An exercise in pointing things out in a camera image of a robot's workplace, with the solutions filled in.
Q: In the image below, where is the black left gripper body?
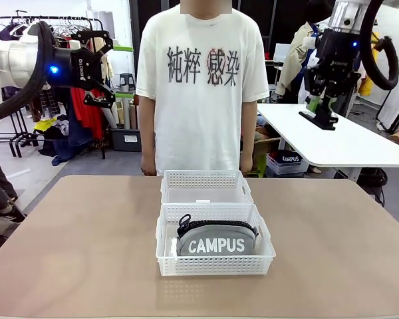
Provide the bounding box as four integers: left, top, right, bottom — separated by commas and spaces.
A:
48, 47, 104, 90

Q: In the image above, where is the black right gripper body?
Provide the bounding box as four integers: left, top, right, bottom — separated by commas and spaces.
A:
310, 29, 363, 98

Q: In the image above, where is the black stapler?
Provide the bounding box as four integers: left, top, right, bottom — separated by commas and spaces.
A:
298, 110, 339, 130

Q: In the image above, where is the white perforated plastic basket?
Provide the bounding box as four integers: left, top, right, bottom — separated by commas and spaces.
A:
155, 203, 277, 276
160, 169, 255, 205

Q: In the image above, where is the grey campus pouch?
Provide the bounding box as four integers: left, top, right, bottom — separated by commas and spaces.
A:
176, 214, 262, 257

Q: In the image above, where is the person's left forearm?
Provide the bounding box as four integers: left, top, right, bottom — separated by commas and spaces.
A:
240, 101, 258, 158

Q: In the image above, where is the person's right forearm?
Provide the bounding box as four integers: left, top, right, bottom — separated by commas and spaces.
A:
138, 96, 158, 160

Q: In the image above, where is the person's right hand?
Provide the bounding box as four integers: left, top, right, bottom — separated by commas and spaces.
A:
140, 155, 158, 177

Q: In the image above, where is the person's left hand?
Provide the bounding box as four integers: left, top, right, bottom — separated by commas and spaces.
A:
239, 154, 255, 174

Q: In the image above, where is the white paper roll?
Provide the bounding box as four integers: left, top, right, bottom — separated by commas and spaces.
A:
100, 101, 120, 130

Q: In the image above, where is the red hanging garment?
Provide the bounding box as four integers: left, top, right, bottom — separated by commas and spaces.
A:
69, 36, 104, 140

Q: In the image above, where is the beige hanging garment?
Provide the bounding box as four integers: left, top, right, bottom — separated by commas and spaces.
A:
101, 39, 116, 88

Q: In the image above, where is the dark plastic stool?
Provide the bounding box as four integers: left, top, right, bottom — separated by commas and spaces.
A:
118, 72, 136, 92

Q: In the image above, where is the bystander in yellow clothes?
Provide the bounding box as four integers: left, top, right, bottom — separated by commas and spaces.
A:
357, 29, 384, 97

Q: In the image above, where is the brown paper roll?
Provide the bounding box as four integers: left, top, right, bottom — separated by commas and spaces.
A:
130, 101, 140, 130

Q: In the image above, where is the blue hanging garment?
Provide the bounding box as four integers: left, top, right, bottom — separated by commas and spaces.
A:
68, 99, 96, 148

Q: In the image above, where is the white side table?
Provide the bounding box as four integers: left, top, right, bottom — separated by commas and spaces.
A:
256, 103, 399, 182

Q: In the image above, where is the bystander in beige coat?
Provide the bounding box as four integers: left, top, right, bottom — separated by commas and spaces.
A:
275, 0, 322, 104

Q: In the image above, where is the checkered hanging garment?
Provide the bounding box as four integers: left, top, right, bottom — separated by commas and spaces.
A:
38, 88, 61, 117

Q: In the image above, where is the dark grey storage box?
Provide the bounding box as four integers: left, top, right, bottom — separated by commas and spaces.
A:
110, 128, 142, 153

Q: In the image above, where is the white laptop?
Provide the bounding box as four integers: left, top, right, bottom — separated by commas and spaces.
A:
274, 43, 297, 62

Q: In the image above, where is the yellow cloth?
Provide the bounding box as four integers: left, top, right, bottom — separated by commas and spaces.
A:
33, 118, 58, 132

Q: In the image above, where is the navy campus pouch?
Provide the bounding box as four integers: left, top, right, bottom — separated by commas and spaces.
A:
277, 151, 303, 165

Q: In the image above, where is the white framed panel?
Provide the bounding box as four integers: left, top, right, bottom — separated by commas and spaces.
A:
375, 79, 399, 134

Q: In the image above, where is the white basket of pouches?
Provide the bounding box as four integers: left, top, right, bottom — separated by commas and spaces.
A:
266, 151, 310, 176

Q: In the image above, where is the dark navy hanging jacket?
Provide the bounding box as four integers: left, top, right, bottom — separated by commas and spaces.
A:
0, 21, 31, 43

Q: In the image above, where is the black bag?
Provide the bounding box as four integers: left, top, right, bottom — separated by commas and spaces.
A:
357, 167, 388, 197

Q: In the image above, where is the green stool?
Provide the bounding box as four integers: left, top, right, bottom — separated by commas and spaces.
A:
254, 156, 268, 178

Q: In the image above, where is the black clothes rack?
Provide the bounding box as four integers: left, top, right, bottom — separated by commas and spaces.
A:
0, 15, 107, 160

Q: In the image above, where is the person in white t-shirt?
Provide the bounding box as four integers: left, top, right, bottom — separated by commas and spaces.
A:
135, 0, 270, 177

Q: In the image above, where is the black striped sneaker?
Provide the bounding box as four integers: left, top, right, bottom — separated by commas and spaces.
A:
0, 202, 28, 223

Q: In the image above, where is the black right arm hose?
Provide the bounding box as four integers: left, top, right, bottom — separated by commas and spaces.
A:
358, 0, 399, 91

